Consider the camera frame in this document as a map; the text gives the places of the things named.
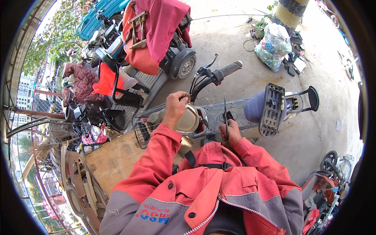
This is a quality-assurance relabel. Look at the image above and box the beige scooter body panel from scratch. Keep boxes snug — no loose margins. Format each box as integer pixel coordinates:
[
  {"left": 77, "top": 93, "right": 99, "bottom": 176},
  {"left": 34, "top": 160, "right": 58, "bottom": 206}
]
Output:
[{"left": 60, "top": 141, "right": 110, "bottom": 235}]

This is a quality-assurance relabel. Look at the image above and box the beige headlight cover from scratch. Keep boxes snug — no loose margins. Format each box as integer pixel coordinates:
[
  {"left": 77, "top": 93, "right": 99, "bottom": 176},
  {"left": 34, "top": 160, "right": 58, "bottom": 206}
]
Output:
[{"left": 174, "top": 103, "right": 201, "bottom": 136}]

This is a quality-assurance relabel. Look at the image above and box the person's body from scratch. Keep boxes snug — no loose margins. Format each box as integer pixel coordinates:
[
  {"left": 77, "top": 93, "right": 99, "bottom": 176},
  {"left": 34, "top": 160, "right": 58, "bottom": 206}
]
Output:
[{"left": 99, "top": 141, "right": 304, "bottom": 235}]

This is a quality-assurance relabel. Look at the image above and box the person's right hand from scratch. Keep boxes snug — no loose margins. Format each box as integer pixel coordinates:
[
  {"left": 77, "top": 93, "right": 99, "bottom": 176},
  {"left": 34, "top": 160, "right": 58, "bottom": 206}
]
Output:
[{"left": 218, "top": 119, "right": 242, "bottom": 148}]

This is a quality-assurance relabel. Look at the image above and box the black wire basket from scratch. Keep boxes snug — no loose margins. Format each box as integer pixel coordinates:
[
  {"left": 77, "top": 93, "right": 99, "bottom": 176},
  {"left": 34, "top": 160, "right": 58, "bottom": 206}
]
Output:
[{"left": 132, "top": 103, "right": 167, "bottom": 150}]

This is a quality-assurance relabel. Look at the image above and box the wooden board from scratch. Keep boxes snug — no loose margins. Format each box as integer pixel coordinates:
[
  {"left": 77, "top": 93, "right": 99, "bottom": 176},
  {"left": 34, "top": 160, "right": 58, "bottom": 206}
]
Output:
[{"left": 85, "top": 129, "right": 193, "bottom": 196}]

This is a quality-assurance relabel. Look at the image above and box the black scooter with red cover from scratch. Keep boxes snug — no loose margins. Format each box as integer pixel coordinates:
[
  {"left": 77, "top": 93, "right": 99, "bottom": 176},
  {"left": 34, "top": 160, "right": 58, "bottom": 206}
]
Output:
[{"left": 93, "top": 47, "right": 151, "bottom": 132}]

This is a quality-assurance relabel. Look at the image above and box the green weed plant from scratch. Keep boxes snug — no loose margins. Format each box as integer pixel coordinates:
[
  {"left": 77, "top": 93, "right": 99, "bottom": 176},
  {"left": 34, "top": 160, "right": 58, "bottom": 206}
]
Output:
[{"left": 252, "top": 1, "right": 279, "bottom": 40}]

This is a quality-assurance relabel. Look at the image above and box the straw broom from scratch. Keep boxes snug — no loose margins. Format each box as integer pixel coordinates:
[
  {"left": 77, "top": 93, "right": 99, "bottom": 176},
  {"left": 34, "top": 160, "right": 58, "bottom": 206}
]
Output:
[{"left": 32, "top": 123, "right": 80, "bottom": 160}]

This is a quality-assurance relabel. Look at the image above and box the parked bicycle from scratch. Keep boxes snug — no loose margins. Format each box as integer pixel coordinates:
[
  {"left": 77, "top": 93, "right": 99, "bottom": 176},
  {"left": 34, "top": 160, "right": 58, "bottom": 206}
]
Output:
[{"left": 337, "top": 50, "right": 356, "bottom": 80}]

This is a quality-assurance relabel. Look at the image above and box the heap of black scooter parts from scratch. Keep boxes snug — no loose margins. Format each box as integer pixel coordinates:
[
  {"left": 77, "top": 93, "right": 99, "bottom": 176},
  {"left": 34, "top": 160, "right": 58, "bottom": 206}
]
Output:
[{"left": 283, "top": 31, "right": 308, "bottom": 77}]

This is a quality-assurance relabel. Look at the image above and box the grey electric scooter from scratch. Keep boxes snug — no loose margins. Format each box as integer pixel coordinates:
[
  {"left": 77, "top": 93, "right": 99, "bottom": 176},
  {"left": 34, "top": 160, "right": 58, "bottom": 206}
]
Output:
[{"left": 132, "top": 54, "right": 320, "bottom": 150}]

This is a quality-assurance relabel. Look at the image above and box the scooter with maroon quilted cover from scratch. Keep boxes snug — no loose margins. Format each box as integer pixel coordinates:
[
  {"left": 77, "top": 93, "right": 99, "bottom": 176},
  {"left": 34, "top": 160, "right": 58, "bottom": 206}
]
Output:
[{"left": 60, "top": 61, "right": 107, "bottom": 107}]

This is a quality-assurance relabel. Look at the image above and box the green tree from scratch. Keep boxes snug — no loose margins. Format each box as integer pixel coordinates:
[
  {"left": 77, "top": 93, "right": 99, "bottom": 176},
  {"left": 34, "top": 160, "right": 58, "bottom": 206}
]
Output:
[{"left": 23, "top": 0, "right": 89, "bottom": 75}]

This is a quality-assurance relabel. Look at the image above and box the grey metal ramp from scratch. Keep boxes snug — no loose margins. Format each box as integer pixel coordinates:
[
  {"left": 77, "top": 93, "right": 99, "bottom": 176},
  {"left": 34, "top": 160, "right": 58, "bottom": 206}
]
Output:
[{"left": 112, "top": 67, "right": 168, "bottom": 134}]

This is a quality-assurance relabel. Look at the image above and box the three-wheeler with pink cover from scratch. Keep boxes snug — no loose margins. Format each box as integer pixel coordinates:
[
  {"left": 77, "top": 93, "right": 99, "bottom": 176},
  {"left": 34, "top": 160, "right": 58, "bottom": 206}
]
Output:
[{"left": 121, "top": 0, "right": 197, "bottom": 80}]

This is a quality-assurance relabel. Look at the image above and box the wooden stool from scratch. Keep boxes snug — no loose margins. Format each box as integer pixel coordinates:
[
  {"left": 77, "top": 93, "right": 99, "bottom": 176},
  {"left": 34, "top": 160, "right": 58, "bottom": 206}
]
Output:
[{"left": 127, "top": 11, "right": 149, "bottom": 50}]

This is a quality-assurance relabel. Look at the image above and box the yellow black striped pillar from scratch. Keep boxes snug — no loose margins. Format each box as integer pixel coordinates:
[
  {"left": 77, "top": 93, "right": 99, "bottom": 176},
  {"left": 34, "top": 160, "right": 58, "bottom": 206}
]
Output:
[{"left": 272, "top": 0, "right": 310, "bottom": 36}]

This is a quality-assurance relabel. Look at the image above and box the blue tricycle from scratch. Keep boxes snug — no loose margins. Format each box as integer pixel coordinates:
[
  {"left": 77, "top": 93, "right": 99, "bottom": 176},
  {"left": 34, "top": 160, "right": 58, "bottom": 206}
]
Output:
[{"left": 76, "top": 0, "right": 130, "bottom": 41}]

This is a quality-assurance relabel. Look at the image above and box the person's left hand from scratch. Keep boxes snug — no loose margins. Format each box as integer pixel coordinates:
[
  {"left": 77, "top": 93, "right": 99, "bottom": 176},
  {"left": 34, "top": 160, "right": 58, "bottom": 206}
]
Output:
[{"left": 161, "top": 91, "right": 192, "bottom": 130}]

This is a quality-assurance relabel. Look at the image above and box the red parked scooter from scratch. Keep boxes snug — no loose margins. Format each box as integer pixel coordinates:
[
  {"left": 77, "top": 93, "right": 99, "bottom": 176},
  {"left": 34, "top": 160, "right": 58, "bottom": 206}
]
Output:
[{"left": 301, "top": 150, "right": 355, "bottom": 235}]

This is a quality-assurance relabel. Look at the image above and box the clear plastic bag of rubbish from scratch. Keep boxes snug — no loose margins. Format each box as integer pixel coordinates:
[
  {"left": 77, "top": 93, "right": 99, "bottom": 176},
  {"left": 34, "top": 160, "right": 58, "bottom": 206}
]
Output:
[{"left": 254, "top": 23, "right": 292, "bottom": 73}]

